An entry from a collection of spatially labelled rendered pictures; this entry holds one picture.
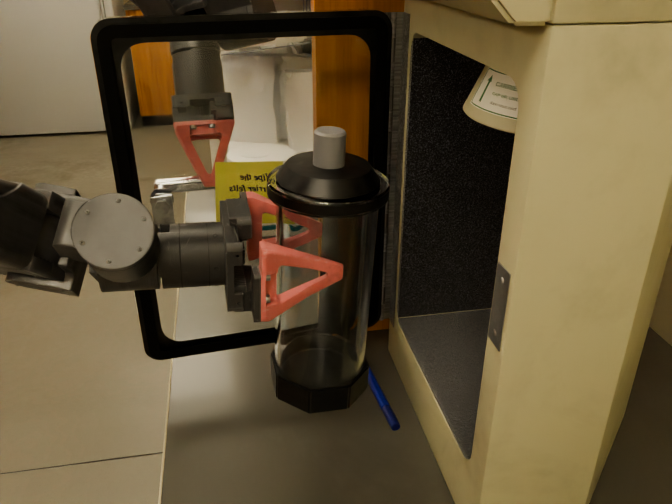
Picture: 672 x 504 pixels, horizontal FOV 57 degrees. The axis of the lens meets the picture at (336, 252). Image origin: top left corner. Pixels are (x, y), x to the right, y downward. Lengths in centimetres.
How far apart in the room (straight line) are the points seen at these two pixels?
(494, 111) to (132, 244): 31
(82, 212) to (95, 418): 187
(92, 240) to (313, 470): 37
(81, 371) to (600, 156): 227
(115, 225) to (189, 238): 9
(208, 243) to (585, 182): 30
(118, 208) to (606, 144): 34
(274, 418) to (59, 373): 185
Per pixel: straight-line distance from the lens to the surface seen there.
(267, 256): 49
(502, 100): 54
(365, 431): 76
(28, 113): 561
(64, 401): 243
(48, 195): 54
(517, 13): 41
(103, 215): 48
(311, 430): 76
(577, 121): 44
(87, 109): 550
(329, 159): 53
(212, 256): 53
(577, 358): 55
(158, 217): 69
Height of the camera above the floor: 146
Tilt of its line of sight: 27 degrees down
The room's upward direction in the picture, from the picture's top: straight up
